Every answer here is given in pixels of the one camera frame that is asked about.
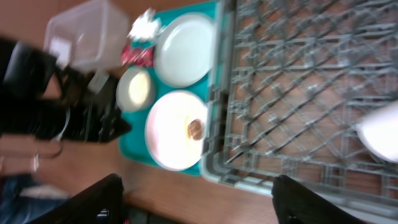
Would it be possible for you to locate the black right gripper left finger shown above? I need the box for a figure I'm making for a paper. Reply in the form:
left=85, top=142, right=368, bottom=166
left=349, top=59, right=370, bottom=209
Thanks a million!
left=32, top=174, right=124, bottom=224

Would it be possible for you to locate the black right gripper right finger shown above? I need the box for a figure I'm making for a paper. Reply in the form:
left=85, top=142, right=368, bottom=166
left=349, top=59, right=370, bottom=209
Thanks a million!
left=272, top=175, right=364, bottom=224

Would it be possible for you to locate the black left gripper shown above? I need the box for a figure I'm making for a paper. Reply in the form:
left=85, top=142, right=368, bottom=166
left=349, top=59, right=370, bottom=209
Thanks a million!
left=62, top=80, right=132, bottom=143

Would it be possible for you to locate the pink plate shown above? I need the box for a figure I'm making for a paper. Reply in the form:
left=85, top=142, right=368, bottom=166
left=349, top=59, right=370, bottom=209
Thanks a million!
left=144, top=90, right=208, bottom=171

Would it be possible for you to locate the grey plate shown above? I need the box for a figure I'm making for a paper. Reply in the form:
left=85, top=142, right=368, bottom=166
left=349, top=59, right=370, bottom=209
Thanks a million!
left=154, top=12, right=215, bottom=88

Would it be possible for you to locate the white paper cup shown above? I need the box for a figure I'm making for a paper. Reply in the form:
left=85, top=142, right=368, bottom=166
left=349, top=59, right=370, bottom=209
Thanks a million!
left=355, top=101, right=397, bottom=164

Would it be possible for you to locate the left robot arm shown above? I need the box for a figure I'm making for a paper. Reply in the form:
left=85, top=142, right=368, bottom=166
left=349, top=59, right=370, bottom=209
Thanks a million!
left=1, top=37, right=132, bottom=142

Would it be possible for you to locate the grey dishwasher rack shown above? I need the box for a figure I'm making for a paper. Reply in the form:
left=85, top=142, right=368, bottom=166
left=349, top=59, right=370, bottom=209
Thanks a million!
left=201, top=0, right=397, bottom=221

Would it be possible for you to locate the teal plastic tray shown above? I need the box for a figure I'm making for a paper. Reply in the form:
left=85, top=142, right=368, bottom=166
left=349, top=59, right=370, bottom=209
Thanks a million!
left=119, top=1, right=217, bottom=167

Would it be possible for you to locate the bowl of rice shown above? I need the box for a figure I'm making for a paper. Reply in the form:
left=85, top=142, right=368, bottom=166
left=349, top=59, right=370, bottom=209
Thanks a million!
left=116, top=67, right=155, bottom=112

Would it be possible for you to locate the red candy wrapper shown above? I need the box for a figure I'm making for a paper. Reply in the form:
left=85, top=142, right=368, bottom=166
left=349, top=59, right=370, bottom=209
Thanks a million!
left=120, top=45, right=154, bottom=67

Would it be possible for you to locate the brown food scrap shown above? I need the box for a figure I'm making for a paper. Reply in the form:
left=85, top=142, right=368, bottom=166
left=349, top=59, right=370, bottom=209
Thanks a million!
left=187, top=119, right=204, bottom=141

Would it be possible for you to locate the clear plastic bin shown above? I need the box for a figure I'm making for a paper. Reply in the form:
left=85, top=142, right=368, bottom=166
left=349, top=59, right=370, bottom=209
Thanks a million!
left=44, top=1, right=130, bottom=71

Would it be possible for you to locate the crumpled white tissue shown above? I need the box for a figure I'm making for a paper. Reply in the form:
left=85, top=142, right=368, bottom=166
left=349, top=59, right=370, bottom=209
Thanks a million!
left=127, top=8, right=162, bottom=42

